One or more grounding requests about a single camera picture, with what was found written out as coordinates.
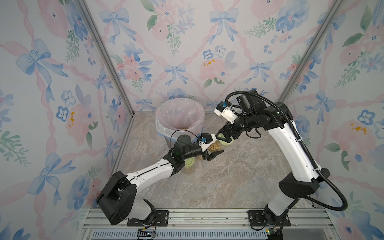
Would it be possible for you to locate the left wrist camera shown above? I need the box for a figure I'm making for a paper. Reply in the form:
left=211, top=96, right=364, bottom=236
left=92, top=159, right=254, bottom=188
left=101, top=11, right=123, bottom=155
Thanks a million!
left=199, top=133, right=217, bottom=152

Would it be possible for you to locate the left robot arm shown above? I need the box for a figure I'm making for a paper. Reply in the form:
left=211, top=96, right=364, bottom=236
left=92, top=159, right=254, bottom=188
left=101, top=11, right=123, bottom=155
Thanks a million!
left=97, top=133, right=232, bottom=226

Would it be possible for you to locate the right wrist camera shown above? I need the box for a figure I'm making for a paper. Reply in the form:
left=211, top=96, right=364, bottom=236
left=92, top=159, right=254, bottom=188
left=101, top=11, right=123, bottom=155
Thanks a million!
left=214, top=101, right=239, bottom=124

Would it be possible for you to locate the light green jar lid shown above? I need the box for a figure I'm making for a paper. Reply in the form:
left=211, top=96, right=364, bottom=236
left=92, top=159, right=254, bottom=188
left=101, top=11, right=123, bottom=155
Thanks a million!
left=217, top=134, right=234, bottom=146

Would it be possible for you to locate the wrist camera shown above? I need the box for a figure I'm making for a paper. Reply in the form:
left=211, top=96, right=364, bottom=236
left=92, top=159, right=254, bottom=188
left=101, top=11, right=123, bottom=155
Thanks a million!
left=199, top=133, right=217, bottom=152
left=214, top=101, right=239, bottom=124

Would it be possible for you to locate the black corrugated cable conduit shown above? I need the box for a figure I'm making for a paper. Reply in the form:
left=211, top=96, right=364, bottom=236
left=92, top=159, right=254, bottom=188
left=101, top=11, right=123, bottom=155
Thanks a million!
left=224, top=90, right=349, bottom=212

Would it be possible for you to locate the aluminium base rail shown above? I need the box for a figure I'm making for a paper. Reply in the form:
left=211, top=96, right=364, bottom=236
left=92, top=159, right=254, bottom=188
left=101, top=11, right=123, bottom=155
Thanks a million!
left=78, top=209, right=340, bottom=240

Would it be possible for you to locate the green lid jar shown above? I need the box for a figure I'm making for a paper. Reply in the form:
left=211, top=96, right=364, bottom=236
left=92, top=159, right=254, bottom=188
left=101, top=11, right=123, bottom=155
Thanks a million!
left=208, top=141, right=224, bottom=153
left=183, top=158, right=195, bottom=174

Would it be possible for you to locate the right aluminium corner post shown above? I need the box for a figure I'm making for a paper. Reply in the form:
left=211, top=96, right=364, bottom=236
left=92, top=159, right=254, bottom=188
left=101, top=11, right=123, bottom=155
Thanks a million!
left=278, top=0, right=345, bottom=102

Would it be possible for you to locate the left aluminium corner post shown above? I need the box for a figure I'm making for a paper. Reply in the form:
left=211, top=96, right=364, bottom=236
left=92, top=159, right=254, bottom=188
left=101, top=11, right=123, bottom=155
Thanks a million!
left=74, top=0, right=135, bottom=118

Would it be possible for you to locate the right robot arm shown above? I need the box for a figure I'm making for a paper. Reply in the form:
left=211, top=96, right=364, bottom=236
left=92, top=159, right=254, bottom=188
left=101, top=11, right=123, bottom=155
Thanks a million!
left=215, top=95, right=323, bottom=226

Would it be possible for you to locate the aluminium corner post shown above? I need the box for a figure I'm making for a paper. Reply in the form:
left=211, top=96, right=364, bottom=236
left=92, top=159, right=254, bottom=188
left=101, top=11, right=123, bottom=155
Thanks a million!
left=74, top=0, right=135, bottom=118
left=278, top=0, right=345, bottom=102

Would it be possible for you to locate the grey mesh trash bin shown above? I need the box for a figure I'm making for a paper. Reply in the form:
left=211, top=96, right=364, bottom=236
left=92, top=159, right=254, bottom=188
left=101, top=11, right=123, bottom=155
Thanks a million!
left=164, top=135, right=178, bottom=150

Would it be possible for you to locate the thin black left cable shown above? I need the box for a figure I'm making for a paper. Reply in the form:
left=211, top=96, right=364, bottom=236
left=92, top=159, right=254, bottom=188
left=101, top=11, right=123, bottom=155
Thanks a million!
left=169, top=128, right=202, bottom=151

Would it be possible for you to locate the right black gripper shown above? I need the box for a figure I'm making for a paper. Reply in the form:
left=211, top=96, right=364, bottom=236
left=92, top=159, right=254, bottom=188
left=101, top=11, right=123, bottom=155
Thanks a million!
left=213, top=113, right=256, bottom=142

